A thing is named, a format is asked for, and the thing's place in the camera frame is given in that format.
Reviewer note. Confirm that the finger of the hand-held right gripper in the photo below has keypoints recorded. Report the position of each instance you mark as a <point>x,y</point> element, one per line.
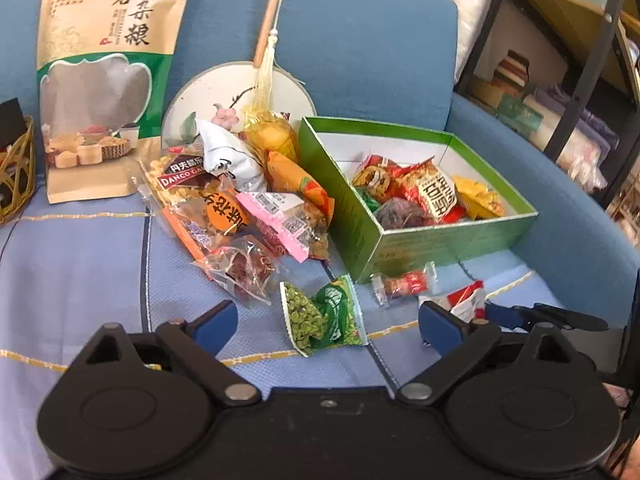
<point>500,312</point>

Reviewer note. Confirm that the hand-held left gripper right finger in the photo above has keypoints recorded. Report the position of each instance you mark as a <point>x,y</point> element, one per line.
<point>440,327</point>

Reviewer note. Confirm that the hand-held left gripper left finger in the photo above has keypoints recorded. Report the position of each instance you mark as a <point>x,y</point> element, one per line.
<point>215,322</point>

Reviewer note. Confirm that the red and white candy packet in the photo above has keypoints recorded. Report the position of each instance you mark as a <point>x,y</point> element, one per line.
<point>467,300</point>

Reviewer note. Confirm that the green cardboard box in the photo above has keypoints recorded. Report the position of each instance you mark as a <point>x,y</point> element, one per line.
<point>430,247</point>

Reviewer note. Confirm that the clear packet with orange label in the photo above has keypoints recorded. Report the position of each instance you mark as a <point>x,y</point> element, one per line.
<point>220,215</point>

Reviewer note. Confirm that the green pea snack packet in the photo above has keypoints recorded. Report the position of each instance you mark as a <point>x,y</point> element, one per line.
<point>325,315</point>

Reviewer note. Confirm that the yellow snack packet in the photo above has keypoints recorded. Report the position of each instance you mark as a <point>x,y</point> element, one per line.
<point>477,197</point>

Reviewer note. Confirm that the dark red jujube packet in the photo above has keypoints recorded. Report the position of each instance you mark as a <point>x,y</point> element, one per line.
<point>400,212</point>

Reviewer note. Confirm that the red packet with white panel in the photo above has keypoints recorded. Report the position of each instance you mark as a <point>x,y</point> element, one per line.
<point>435,190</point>

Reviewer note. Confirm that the clear macaroni snack packet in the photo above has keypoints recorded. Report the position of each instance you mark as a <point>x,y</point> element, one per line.
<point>170,172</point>

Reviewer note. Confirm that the clear packet of brown snacks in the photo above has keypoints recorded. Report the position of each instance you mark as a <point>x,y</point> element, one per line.
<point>245,265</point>

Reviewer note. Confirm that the clear packet of yellow snacks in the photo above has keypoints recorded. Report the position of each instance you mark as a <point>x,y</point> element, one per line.
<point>272,135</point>

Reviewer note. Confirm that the clear wrapped red candy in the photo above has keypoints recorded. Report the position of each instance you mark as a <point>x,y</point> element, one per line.
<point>405,285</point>

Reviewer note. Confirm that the pink snack packet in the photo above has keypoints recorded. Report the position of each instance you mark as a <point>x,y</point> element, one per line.
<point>280,215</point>

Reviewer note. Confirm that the light blue checked blanket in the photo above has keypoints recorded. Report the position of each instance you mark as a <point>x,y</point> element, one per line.
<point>75,270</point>

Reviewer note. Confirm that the orange snack packet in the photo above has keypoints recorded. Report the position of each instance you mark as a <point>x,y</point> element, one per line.
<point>300,180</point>

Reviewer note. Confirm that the white and grey snack packet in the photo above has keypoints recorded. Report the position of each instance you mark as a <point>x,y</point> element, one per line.
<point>225,150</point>

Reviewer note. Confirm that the plastic wrapped fabric bundle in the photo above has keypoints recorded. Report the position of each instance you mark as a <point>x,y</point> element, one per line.
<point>575,145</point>

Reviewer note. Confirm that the green box on shelf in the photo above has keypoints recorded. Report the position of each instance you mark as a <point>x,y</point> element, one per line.
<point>520,112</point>

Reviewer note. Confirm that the woven bamboo basket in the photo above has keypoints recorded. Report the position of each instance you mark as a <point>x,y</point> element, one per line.
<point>22,200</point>

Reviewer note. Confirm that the striped vase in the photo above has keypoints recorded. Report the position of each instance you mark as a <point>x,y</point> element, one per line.
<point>512,70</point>

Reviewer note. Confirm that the large kraft grain pouch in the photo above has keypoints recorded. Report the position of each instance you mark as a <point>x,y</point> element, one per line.
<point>100,85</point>

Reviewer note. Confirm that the black metal shelf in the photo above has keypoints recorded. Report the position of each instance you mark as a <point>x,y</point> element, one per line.
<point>587,60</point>

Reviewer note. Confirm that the black box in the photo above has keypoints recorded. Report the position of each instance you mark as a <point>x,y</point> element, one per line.
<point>11,120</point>

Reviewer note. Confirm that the blue fabric sofa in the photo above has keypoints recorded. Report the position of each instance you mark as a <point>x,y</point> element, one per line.
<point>375,35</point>

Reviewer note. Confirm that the white plastic wrapped roll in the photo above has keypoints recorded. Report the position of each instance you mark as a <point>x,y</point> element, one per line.
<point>475,10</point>

